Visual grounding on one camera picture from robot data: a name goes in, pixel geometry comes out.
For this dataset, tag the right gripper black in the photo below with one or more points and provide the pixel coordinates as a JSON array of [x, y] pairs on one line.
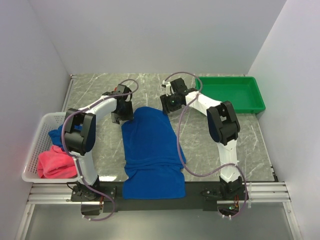
[[164, 100]]

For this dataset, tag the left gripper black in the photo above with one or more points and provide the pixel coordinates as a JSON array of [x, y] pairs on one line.
[[127, 116]]

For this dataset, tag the large blue towel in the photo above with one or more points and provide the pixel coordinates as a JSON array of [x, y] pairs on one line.
[[152, 163]]

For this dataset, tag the pink towel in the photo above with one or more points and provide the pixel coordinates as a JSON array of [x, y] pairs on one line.
[[55, 164]]

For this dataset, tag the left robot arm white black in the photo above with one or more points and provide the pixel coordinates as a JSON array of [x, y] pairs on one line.
[[78, 134]]

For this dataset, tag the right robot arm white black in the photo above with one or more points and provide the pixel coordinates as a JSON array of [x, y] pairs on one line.
[[223, 127]]

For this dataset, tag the green plastic tray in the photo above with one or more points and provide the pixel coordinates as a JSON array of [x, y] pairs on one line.
[[242, 91]]

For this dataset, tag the blue towel in basket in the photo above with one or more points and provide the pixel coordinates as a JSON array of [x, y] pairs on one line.
[[55, 136]]

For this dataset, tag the white perforated plastic basket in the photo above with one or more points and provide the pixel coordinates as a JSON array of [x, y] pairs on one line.
[[42, 142]]

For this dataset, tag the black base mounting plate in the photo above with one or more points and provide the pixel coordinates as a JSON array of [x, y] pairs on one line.
[[205, 195]]

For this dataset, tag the aluminium rail frame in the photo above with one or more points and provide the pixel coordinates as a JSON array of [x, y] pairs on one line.
[[258, 192]]

